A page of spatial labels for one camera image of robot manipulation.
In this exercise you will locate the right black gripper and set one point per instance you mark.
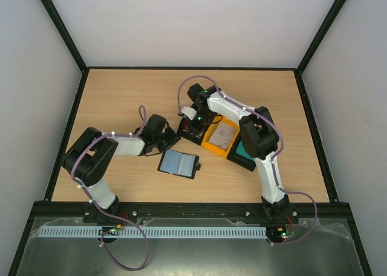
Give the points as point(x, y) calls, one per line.
point(191, 131)

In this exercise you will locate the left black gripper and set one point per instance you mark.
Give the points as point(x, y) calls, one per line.
point(173, 139)

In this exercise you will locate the black leather card holder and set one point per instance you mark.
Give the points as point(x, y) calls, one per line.
point(179, 164)

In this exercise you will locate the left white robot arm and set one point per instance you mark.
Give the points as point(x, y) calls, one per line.
point(89, 157)

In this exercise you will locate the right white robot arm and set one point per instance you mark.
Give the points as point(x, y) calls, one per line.
point(258, 134)

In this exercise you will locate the black bin with red cards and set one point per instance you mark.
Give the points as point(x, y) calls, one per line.
point(194, 130)

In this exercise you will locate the white patterned card stack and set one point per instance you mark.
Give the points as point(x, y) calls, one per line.
point(222, 136)

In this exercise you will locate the teal card stack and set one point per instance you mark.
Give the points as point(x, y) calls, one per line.
point(240, 151)

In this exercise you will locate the black bin with teal cards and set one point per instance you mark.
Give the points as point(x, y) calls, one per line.
point(239, 156)

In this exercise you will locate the yellow bin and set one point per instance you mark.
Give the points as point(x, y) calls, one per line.
point(205, 143)

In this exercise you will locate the light blue cable duct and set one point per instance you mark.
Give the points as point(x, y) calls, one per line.
point(153, 232)

